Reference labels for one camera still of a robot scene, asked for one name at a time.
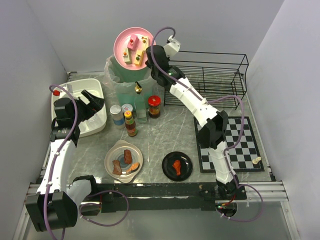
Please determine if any clear wine glass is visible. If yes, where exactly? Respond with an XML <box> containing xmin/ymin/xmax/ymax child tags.
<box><xmin>87</xmin><ymin>113</ymin><xmax>103</xmax><ymax>130</ymax></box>
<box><xmin>79</xmin><ymin>120</ymin><xmax>90</xmax><ymax>133</ymax></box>

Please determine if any yellow cake piece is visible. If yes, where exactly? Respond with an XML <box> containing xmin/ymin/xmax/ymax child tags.
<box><xmin>133</xmin><ymin>49</ymin><xmax>145</xmax><ymax>67</ymax></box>

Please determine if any cream cake piece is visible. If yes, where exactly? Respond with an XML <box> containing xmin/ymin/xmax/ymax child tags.
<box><xmin>141</xmin><ymin>36</ymin><xmax>150</xmax><ymax>51</ymax></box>

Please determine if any pink cake piece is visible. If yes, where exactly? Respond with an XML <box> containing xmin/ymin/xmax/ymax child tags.
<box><xmin>127</xmin><ymin>34</ymin><xmax>139</xmax><ymax>51</ymax></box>

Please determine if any green white cake piece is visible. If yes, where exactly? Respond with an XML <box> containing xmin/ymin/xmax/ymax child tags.
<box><xmin>122</xmin><ymin>47</ymin><xmax>132</xmax><ymax>65</ymax></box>

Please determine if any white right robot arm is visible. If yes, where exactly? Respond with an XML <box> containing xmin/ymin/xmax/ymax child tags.
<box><xmin>146</xmin><ymin>45</ymin><xmax>241</xmax><ymax>198</ymax></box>

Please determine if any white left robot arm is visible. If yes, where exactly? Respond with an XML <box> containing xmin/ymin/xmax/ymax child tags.
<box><xmin>25</xmin><ymin>89</ymin><xmax>106</xmax><ymax>232</ymax></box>

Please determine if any white plastic wash basin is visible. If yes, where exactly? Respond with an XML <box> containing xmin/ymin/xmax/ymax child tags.
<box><xmin>51</xmin><ymin>78</ymin><xmax>107</xmax><ymax>138</ymax></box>

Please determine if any white jar blue label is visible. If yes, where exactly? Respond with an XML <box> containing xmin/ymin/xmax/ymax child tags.
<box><xmin>109</xmin><ymin>105</ymin><xmax>125</xmax><ymax>129</ymax></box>

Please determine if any green bin with pink bag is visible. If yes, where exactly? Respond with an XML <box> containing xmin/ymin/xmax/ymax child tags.
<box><xmin>104</xmin><ymin>55</ymin><xmax>156</xmax><ymax>108</ymax></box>

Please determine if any silver lid spice jar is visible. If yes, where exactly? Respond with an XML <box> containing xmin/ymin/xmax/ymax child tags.
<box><xmin>121</xmin><ymin>103</ymin><xmax>134</xmax><ymax>115</ymax></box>

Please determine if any brown sauce bottle yellow cap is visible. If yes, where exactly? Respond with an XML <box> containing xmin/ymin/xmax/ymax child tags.
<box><xmin>124</xmin><ymin>111</ymin><xmax>138</xmax><ymax>137</ymax></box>

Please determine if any red lid sauce jar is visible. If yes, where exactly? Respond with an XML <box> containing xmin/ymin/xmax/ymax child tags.
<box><xmin>148</xmin><ymin>95</ymin><xmax>161</xmax><ymax>119</ymax></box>

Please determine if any glass oil bottle gold spout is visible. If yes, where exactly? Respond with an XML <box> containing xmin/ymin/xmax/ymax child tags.
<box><xmin>134</xmin><ymin>81</ymin><xmax>148</xmax><ymax>123</ymax></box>

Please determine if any brown meat slice upper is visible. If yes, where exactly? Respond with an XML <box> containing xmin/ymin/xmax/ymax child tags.
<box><xmin>124</xmin><ymin>149</ymin><xmax>133</xmax><ymax>165</ymax></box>

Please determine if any brown meat slice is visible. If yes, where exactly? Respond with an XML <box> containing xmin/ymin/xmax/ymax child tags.
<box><xmin>124</xmin><ymin>149</ymin><xmax>133</xmax><ymax>165</ymax></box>
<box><xmin>112</xmin><ymin>159</ymin><xmax>122</xmax><ymax>176</ymax></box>

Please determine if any brown meat slice lower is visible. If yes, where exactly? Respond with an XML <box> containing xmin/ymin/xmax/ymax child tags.
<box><xmin>112</xmin><ymin>159</ymin><xmax>122</xmax><ymax>176</ymax></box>

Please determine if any orange salmon piece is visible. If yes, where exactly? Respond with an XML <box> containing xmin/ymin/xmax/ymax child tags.
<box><xmin>126</xmin><ymin>162</ymin><xmax>140</xmax><ymax>174</ymax></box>

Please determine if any red fried chicken drumstick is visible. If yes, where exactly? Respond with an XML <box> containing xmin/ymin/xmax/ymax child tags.
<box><xmin>172</xmin><ymin>159</ymin><xmax>181</xmax><ymax>176</ymax></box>

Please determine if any black small plate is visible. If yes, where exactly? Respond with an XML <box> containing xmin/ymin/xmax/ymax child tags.
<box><xmin>161</xmin><ymin>151</ymin><xmax>193</xmax><ymax>182</ymax></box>

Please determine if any black white chessboard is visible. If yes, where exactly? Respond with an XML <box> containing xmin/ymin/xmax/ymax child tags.
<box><xmin>196</xmin><ymin>116</ymin><xmax>265</xmax><ymax>173</ymax></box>

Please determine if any white chess piece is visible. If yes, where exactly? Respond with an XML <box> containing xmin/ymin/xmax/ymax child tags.
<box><xmin>252</xmin><ymin>156</ymin><xmax>262</xmax><ymax>165</ymax></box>

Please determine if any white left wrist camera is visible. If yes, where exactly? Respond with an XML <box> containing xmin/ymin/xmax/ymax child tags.
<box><xmin>52</xmin><ymin>84</ymin><xmax>73</xmax><ymax>98</ymax></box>

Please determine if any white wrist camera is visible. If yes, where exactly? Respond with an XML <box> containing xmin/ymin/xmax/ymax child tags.
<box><xmin>163</xmin><ymin>35</ymin><xmax>181</xmax><ymax>58</ymax></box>
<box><xmin>52</xmin><ymin>84</ymin><xmax>73</xmax><ymax>98</ymax></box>

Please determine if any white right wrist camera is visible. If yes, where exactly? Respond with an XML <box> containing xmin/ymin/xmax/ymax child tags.
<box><xmin>163</xmin><ymin>35</ymin><xmax>181</xmax><ymax>58</ymax></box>

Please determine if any beige bowl with handles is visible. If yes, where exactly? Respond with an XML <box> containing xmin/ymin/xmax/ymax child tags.
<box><xmin>104</xmin><ymin>140</ymin><xmax>144</xmax><ymax>184</ymax></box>

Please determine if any black wire dish rack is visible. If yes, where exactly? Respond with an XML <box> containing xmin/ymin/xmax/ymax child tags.
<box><xmin>169</xmin><ymin>50</ymin><xmax>249</xmax><ymax>100</ymax></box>

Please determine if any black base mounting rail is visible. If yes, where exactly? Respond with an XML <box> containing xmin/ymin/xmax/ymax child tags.
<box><xmin>81</xmin><ymin>182</ymin><xmax>247</xmax><ymax>213</ymax></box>

